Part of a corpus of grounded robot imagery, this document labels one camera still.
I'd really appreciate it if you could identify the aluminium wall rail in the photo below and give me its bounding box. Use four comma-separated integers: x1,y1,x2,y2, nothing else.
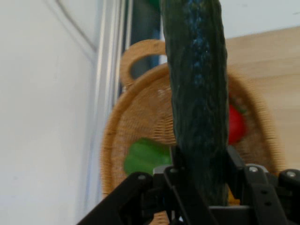
84,0,135,204

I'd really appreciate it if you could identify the dark green cucumber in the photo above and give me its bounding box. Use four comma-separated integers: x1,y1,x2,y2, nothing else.
160,0,230,207

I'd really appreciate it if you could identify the red bell pepper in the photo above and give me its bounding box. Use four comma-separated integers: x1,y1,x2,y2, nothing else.
227,104,248,145

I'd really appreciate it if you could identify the woven wicker basket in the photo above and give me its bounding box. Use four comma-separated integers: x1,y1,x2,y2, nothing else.
100,39,286,225

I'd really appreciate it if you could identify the wooden cutting board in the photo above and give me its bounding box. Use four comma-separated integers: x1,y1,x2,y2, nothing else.
224,25,300,174

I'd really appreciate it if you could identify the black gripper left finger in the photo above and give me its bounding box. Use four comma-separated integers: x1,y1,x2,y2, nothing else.
76,145,218,225

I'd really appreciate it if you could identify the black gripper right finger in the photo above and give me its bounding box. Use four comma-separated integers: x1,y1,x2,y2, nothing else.
225,145,300,225

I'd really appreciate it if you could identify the green bell pepper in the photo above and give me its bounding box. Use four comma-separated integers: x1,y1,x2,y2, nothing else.
123,137,173,177

